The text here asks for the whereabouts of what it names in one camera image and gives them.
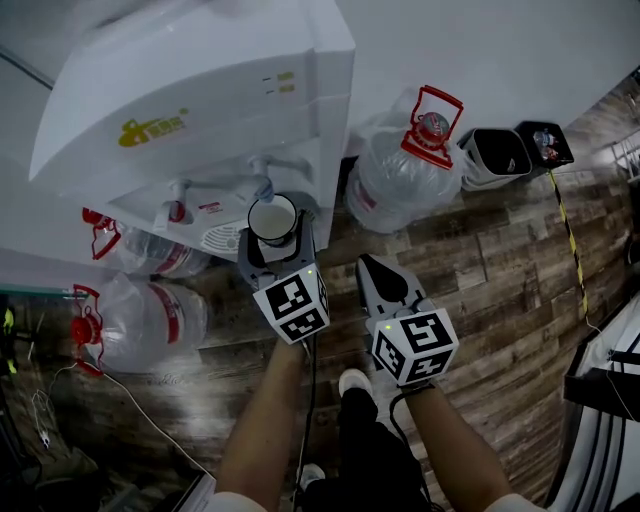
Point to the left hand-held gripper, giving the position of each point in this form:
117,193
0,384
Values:
295,307

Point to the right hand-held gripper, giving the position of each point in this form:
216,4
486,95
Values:
415,345

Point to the white cup with dark rim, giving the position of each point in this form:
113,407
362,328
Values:
272,220

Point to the person's right forearm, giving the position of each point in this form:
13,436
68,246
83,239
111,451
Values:
450,440

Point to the person's left forearm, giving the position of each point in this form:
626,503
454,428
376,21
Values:
260,425

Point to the white water dispenser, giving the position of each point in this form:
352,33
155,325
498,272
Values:
175,75

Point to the person's right white shoe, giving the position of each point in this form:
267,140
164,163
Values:
355,382

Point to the person's white shoe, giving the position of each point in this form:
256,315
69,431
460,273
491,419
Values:
355,382
310,475

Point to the white trash bin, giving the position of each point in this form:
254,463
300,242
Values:
495,155

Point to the person's black trousers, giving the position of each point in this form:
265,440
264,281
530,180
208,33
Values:
370,460

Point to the yellow black hazard tape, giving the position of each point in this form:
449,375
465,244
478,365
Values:
570,240

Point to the person's left white shoe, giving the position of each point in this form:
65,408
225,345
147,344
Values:
310,475

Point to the black trash bin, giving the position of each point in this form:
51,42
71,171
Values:
530,137

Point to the plastic bottle trash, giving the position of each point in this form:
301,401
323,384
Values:
546,142

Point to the frosted glass door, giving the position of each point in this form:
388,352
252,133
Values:
30,290

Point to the dark desk with white edge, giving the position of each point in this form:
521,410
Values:
590,440

